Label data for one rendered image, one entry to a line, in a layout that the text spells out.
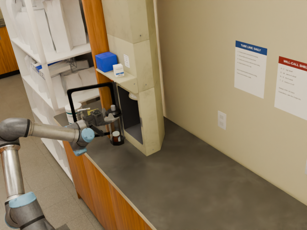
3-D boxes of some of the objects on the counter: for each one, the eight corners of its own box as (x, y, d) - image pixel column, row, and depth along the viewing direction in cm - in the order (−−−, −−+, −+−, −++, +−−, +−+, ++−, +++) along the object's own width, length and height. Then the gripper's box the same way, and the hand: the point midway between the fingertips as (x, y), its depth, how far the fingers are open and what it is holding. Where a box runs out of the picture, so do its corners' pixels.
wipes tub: (81, 116, 283) (77, 100, 275) (87, 122, 273) (84, 105, 266) (66, 121, 277) (62, 105, 270) (72, 128, 267) (68, 111, 260)
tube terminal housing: (151, 124, 260) (140, 24, 223) (177, 142, 236) (169, 33, 199) (123, 136, 249) (106, 33, 212) (146, 156, 225) (133, 44, 187)
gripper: (88, 122, 197) (119, 109, 206) (77, 112, 209) (107, 101, 218) (91, 134, 202) (121, 121, 211) (81, 124, 214) (109, 112, 223)
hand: (114, 115), depth 216 cm, fingers closed on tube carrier, 10 cm apart
